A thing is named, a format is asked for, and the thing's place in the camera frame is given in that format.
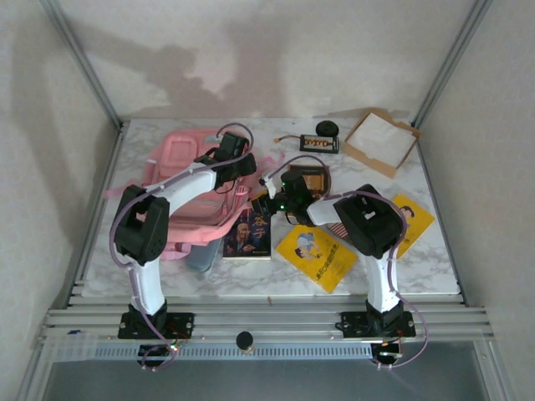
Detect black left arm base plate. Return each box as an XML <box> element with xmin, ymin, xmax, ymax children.
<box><xmin>118</xmin><ymin>311</ymin><xmax>196</xmax><ymax>340</ymax></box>

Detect grey slotted cable duct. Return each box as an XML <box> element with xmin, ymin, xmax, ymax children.
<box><xmin>41</xmin><ymin>333</ymin><xmax>374</xmax><ymax>363</ymax></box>

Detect pink backpack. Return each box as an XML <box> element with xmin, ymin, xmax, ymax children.
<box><xmin>103</xmin><ymin>129</ymin><xmax>289</xmax><ymax>262</ymax></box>

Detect white paper sheet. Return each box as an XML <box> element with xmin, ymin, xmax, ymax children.
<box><xmin>345</xmin><ymin>111</ymin><xmax>417</xmax><ymax>168</ymax></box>

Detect grey-blue pencil case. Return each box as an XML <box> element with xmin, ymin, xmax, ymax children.
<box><xmin>186</xmin><ymin>240</ymin><xmax>221</xmax><ymax>277</ymax></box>

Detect aluminium frame rails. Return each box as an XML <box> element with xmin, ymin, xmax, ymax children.
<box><xmin>35</xmin><ymin>282</ymin><xmax>497</xmax><ymax>348</ymax></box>

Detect dark book with old man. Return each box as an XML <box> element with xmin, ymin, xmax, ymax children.
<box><xmin>222</xmin><ymin>198</ymin><xmax>273</xmax><ymax>261</ymax></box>

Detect black controller board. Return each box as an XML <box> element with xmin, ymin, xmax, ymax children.
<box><xmin>373</xmin><ymin>340</ymin><xmax>405</xmax><ymax>361</ymax></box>
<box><xmin>139</xmin><ymin>343</ymin><xmax>180</xmax><ymax>361</ymax></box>

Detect black frame with brown beads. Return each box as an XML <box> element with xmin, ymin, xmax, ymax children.
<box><xmin>273</xmin><ymin>133</ymin><xmax>340</xmax><ymax>156</ymax></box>

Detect brown cardboard box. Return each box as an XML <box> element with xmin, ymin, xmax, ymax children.
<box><xmin>341</xmin><ymin>107</ymin><xmax>422</xmax><ymax>180</ymax></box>

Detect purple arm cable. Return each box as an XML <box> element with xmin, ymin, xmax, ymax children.
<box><xmin>109</xmin><ymin>121</ymin><xmax>256</xmax><ymax>373</ymax></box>
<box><xmin>261</xmin><ymin>154</ymin><xmax>431</xmax><ymax>371</ymax></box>

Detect black round wheel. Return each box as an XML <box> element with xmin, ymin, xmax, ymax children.
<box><xmin>315</xmin><ymin>119</ymin><xmax>340</xmax><ymax>139</ymax></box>

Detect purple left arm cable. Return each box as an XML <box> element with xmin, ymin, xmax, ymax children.
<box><xmin>109</xmin><ymin>121</ymin><xmax>256</xmax><ymax>373</ymax></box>

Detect black round knob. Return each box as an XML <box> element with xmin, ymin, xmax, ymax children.
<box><xmin>235</xmin><ymin>330</ymin><xmax>256</xmax><ymax>355</ymax></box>

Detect yellow cartoon book with blue figure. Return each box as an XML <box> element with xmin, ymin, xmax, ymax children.
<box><xmin>274</xmin><ymin>224</ymin><xmax>359</xmax><ymax>295</ymax></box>

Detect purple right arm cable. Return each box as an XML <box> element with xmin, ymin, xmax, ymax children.
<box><xmin>261</xmin><ymin>154</ymin><xmax>431</xmax><ymax>371</ymax></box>

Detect aluminium side rail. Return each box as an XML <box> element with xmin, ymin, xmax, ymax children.
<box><xmin>64</xmin><ymin>120</ymin><xmax>129</xmax><ymax>308</ymax></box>

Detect brown thick book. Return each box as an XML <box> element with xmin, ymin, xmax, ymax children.
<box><xmin>287</xmin><ymin>163</ymin><xmax>331</xmax><ymax>197</ymax></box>

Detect red striped flag pencil pouch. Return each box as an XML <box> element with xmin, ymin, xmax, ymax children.
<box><xmin>328</xmin><ymin>221</ymin><xmax>354</xmax><ymax>241</ymax></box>

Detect aluminium corner post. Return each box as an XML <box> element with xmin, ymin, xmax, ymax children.
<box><xmin>39</xmin><ymin>0</ymin><xmax>125</xmax><ymax>130</ymax></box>
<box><xmin>410</xmin><ymin>0</ymin><xmax>494</xmax><ymax>129</ymax></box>

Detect yellow cartoon book with dark-haired figure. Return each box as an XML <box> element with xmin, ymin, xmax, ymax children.
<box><xmin>386</xmin><ymin>193</ymin><xmax>436</xmax><ymax>260</ymax></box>

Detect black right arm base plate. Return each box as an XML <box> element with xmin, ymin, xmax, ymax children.
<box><xmin>339</xmin><ymin>311</ymin><xmax>417</xmax><ymax>338</ymax></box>

